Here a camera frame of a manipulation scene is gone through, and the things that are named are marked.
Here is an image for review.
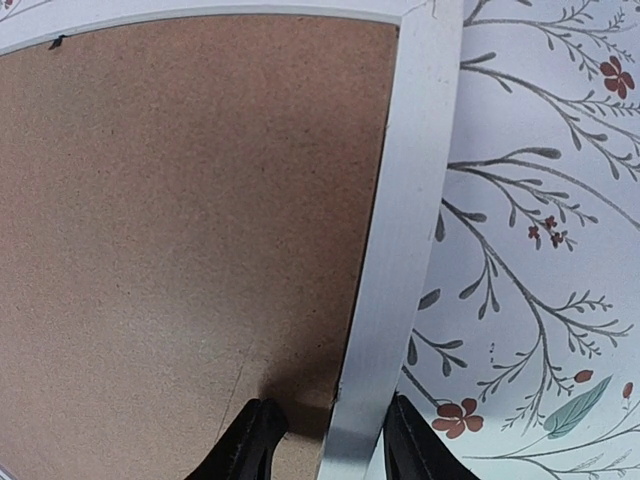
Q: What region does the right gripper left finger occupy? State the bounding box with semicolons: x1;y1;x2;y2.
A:
185;399;289;480

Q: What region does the white picture frame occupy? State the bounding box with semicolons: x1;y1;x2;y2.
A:
1;0;464;479

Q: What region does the brown frame backing board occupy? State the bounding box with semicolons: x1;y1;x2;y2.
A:
1;16;397;479

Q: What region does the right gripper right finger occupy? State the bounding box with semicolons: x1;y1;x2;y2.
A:
383;394;478;480

